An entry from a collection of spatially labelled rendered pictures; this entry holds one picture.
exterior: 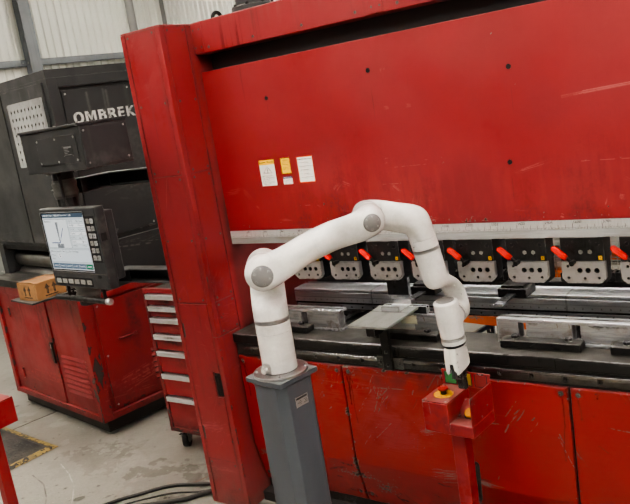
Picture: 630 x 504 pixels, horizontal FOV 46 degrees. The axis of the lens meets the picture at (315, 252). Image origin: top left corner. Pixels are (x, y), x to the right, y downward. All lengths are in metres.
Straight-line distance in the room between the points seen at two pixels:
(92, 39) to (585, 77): 8.50
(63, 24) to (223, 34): 7.10
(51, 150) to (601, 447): 2.49
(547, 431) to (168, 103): 2.05
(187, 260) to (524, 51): 1.74
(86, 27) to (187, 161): 7.25
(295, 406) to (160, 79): 1.59
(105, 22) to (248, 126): 7.44
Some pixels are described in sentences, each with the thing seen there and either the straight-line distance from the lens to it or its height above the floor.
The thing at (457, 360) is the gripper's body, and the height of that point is 0.95.
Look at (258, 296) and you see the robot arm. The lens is 2.54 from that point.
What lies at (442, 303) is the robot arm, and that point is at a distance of 2.56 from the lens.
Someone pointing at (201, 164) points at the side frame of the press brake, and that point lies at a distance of 3.45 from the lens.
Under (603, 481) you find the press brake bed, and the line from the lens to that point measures 2.95.
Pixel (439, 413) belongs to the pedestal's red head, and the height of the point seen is 0.74.
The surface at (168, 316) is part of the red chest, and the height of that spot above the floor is 0.84.
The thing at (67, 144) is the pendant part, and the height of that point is 1.86.
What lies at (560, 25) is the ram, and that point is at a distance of 2.68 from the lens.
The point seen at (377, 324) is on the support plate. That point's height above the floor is 1.00.
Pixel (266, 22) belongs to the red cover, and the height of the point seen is 2.23.
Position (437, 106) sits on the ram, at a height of 1.79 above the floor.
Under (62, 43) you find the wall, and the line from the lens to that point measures 10.32.
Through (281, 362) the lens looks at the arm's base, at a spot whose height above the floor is 1.05.
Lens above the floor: 1.89
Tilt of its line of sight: 11 degrees down
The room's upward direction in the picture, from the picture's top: 9 degrees counter-clockwise
